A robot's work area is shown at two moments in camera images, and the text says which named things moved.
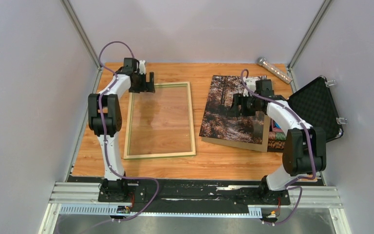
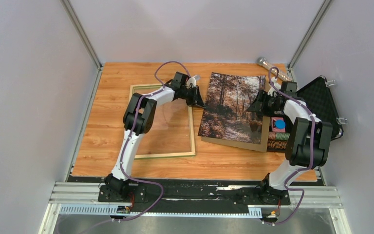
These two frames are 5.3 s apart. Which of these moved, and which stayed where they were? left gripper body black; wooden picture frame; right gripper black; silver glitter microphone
Moved: right gripper black; left gripper body black
Stayed: wooden picture frame; silver glitter microphone
